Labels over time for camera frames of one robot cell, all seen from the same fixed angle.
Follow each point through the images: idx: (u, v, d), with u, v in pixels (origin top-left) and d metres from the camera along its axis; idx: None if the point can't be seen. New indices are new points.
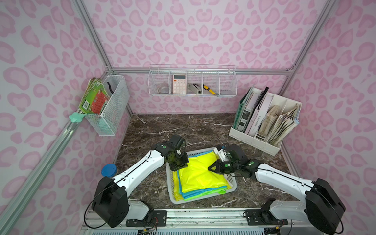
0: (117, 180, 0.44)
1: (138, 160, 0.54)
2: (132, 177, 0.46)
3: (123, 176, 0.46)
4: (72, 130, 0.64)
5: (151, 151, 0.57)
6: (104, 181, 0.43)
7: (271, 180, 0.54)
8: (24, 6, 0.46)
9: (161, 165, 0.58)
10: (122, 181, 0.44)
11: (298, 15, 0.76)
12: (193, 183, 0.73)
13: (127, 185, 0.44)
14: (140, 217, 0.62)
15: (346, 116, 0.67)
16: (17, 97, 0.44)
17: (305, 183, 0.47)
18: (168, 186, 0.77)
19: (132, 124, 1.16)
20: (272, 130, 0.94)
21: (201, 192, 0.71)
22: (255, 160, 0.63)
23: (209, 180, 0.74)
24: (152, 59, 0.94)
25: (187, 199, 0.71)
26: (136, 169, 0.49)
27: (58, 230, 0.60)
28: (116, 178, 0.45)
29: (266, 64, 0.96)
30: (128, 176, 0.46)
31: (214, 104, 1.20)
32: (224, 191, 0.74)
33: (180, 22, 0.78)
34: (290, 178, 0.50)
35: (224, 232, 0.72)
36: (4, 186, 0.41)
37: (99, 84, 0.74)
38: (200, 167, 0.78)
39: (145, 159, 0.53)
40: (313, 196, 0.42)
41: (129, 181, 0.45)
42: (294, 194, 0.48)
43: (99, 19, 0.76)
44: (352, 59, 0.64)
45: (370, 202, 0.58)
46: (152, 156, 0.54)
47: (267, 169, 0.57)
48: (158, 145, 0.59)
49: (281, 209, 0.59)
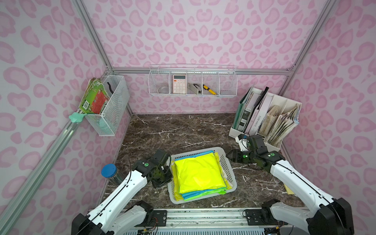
0: (92, 217, 0.41)
1: (117, 186, 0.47)
2: (110, 210, 0.43)
3: (99, 211, 0.42)
4: (72, 130, 0.64)
5: (130, 172, 0.52)
6: (79, 219, 0.40)
7: (288, 182, 0.51)
8: (24, 6, 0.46)
9: (145, 184, 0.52)
10: (99, 218, 0.41)
11: (298, 16, 0.76)
12: (189, 184, 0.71)
13: (103, 222, 0.40)
14: (140, 222, 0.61)
15: (345, 115, 0.67)
16: (17, 97, 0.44)
17: (323, 196, 0.43)
18: (168, 186, 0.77)
19: (132, 124, 1.16)
20: (273, 130, 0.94)
21: (201, 192, 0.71)
22: (276, 154, 0.58)
23: (206, 181, 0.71)
24: (152, 59, 0.94)
25: (186, 199, 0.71)
26: (114, 199, 0.45)
27: (58, 230, 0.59)
28: (91, 214, 0.41)
29: (266, 64, 0.96)
30: (105, 209, 0.42)
31: (214, 104, 1.20)
32: (224, 191, 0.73)
33: (180, 23, 0.79)
34: (308, 185, 0.46)
35: (224, 232, 0.72)
36: (4, 186, 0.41)
37: (99, 84, 0.74)
38: (199, 167, 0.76)
39: (125, 184, 0.49)
40: (326, 210, 0.40)
41: (106, 215, 0.41)
42: (306, 202, 0.46)
43: (99, 19, 0.76)
44: (352, 59, 0.64)
45: (370, 202, 0.58)
46: (132, 179, 0.50)
47: (287, 167, 0.53)
48: (139, 163, 0.55)
49: (283, 212, 0.58)
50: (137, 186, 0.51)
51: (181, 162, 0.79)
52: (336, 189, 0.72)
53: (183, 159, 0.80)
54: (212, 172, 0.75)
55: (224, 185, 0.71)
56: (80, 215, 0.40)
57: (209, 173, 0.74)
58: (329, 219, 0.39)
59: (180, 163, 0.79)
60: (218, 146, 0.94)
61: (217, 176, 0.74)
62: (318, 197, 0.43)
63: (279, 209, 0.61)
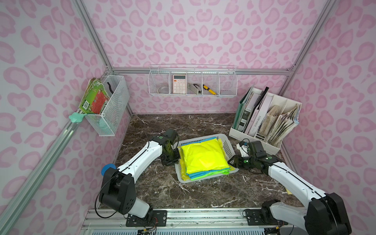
0: (122, 170, 0.46)
1: (138, 151, 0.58)
2: (137, 165, 0.49)
3: (127, 166, 0.48)
4: (72, 130, 0.64)
5: (149, 141, 0.59)
6: (109, 172, 0.45)
7: (283, 180, 0.54)
8: (24, 6, 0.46)
9: (159, 153, 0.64)
10: (128, 170, 0.46)
11: (298, 16, 0.76)
12: (196, 165, 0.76)
13: (132, 172, 0.46)
14: (142, 214, 0.63)
15: (345, 116, 0.67)
16: (17, 97, 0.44)
17: (316, 191, 0.45)
18: (176, 168, 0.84)
19: (132, 124, 1.16)
20: (273, 130, 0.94)
21: (206, 173, 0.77)
22: (273, 157, 0.62)
23: (211, 163, 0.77)
24: (152, 59, 0.94)
25: (194, 178, 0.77)
26: (138, 158, 0.51)
27: (58, 231, 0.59)
28: (121, 167, 0.47)
29: (266, 64, 0.96)
30: (132, 165, 0.48)
31: (214, 104, 1.20)
32: (227, 172, 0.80)
33: (180, 23, 0.79)
34: (301, 182, 0.49)
35: (224, 232, 0.72)
36: (4, 187, 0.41)
37: (99, 84, 0.74)
38: (203, 150, 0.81)
39: (145, 149, 0.55)
40: (318, 203, 0.41)
41: (134, 169, 0.47)
42: (300, 199, 0.48)
43: (99, 19, 0.76)
44: (352, 59, 0.64)
45: (370, 202, 0.58)
46: (151, 146, 0.57)
47: (282, 167, 0.56)
48: (155, 137, 0.62)
49: (281, 209, 0.59)
50: (156, 151, 0.59)
51: (187, 147, 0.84)
52: (336, 189, 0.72)
53: (189, 145, 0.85)
54: (216, 154, 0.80)
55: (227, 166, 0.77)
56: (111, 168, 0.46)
57: (213, 155, 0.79)
58: (320, 211, 0.40)
59: (186, 148, 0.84)
60: (221, 133, 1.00)
61: (221, 158, 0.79)
62: (311, 192, 0.45)
63: (277, 208, 0.62)
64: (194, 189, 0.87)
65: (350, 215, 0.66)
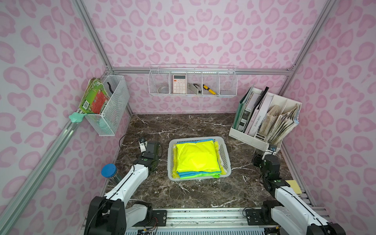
0: (109, 197, 0.44)
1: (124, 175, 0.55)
2: (125, 190, 0.47)
3: (115, 191, 0.46)
4: (72, 130, 0.64)
5: (133, 165, 0.59)
6: (96, 201, 0.42)
7: (288, 204, 0.55)
8: (24, 6, 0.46)
9: (147, 176, 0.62)
10: (116, 195, 0.45)
11: (298, 15, 0.76)
12: (187, 165, 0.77)
13: (121, 198, 0.44)
14: (142, 218, 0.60)
15: (345, 115, 0.67)
16: (17, 97, 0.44)
17: (318, 218, 0.45)
18: (168, 163, 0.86)
19: (132, 124, 1.16)
20: (273, 130, 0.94)
21: (196, 174, 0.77)
22: (282, 181, 0.63)
23: (202, 164, 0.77)
24: (152, 59, 0.94)
25: (183, 177, 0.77)
26: (126, 183, 0.50)
27: (58, 230, 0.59)
28: (108, 194, 0.45)
29: (266, 63, 0.95)
30: (120, 190, 0.47)
31: (214, 104, 1.20)
32: (218, 175, 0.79)
33: (180, 22, 0.78)
34: (305, 208, 0.49)
35: (224, 232, 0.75)
36: (4, 187, 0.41)
37: (99, 84, 0.74)
38: (197, 150, 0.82)
39: (131, 173, 0.55)
40: (317, 229, 0.42)
41: (123, 193, 0.46)
42: (302, 225, 0.48)
43: (99, 19, 0.76)
44: (352, 59, 0.64)
45: (370, 202, 0.58)
46: (137, 169, 0.57)
47: (289, 191, 0.57)
48: (139, 160, 0.62)
49: (283, 217, 0.58)
50: (143, 176, 0.58)
51: (182, 145, 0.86)
52: (336, 188, 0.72)
53: (184, 144, 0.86)
54: (208, 156, 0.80)
55: (218, 169, 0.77)
56: (96, 199, 0.43)
57: (205, 156, 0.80)
58: None
59: (180, 146, 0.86)
60: (218, 136, 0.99)
61: (213, 160, 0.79)
62: (312, 218, 0.46)
63: (279, 213, 0.61)
64: (194, 189, 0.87)
65: (349, 215, 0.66)
